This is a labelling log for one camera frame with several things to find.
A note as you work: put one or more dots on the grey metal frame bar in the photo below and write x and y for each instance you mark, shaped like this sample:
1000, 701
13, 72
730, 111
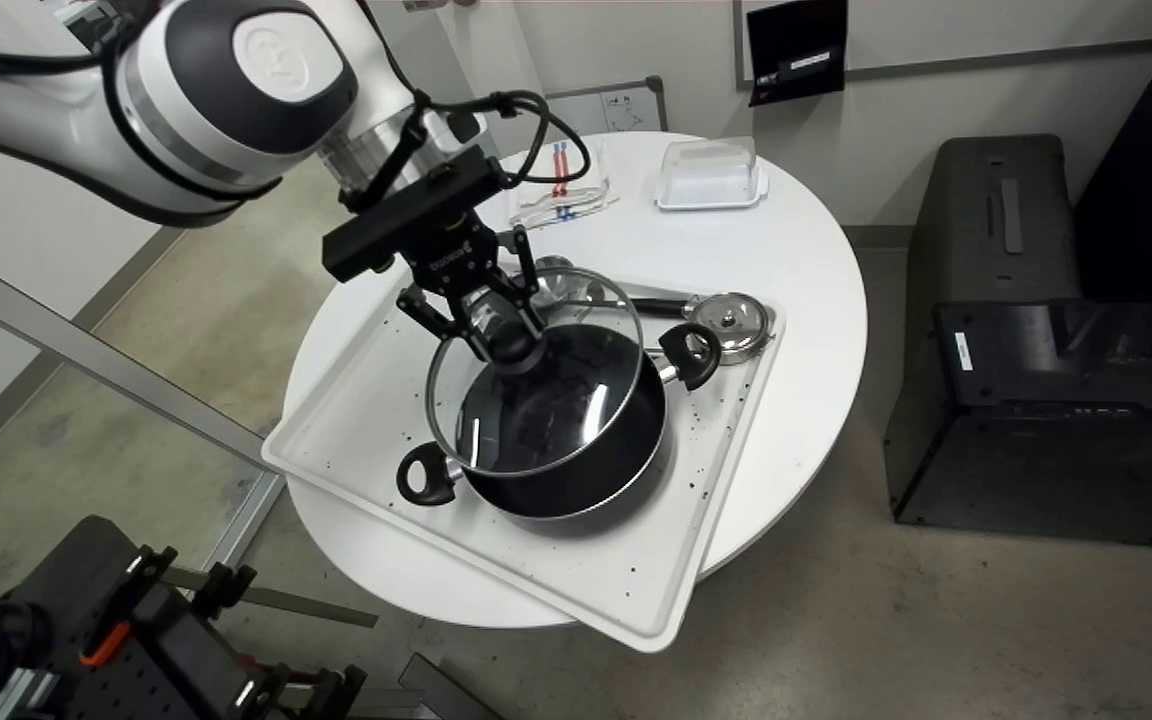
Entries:
109, 365

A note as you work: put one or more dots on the white plastic tray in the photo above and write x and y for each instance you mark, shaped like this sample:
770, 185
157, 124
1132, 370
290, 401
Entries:
601, 562

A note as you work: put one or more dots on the clear plastic container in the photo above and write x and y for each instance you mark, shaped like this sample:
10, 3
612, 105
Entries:
710, 178

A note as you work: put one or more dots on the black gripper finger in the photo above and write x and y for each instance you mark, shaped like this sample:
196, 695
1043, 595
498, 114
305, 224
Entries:
521, 286
435, 317

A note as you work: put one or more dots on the small steel lid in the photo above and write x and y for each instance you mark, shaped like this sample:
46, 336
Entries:
736, 327

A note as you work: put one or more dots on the black equipment cart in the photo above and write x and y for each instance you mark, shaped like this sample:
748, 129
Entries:
109, 641

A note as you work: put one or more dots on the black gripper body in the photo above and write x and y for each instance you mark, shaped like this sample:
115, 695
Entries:
417, 224

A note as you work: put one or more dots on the small framed whiteboard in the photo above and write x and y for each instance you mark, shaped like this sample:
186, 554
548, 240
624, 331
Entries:
618, 105

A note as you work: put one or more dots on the black cabinet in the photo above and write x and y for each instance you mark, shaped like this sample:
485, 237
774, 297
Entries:
1031, 401

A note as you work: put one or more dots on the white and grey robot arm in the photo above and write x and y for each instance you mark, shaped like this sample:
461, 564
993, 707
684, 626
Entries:
203, 92

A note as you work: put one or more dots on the clear glass lid black knob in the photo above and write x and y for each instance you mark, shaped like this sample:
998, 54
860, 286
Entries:
537, 401

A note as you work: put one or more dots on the black wall sign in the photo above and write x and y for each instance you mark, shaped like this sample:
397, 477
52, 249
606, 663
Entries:
799, 50

